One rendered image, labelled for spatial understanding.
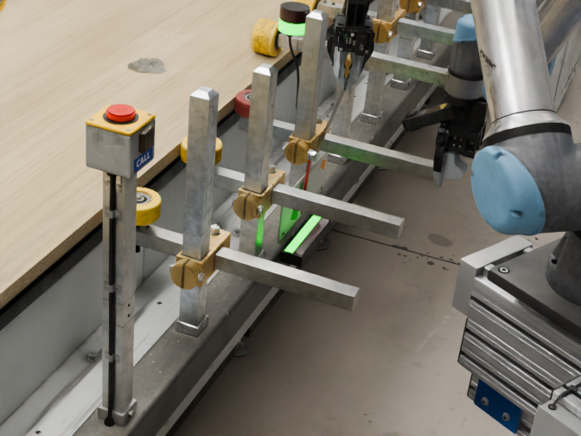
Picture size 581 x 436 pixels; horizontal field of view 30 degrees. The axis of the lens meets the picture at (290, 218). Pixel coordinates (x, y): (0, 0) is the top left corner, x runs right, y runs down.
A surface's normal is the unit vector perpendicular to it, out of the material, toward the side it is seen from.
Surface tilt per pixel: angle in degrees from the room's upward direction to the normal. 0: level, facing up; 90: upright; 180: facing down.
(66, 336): 90
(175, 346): 0
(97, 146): 90
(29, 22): 0
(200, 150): 90
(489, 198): 95
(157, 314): 0
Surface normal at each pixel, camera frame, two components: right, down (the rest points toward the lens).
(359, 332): 0.09, -0.86
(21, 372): 0.92, 0.26
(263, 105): -0.38, 0.44
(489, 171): -0.93, 0.19
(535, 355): -0.77, 0.26
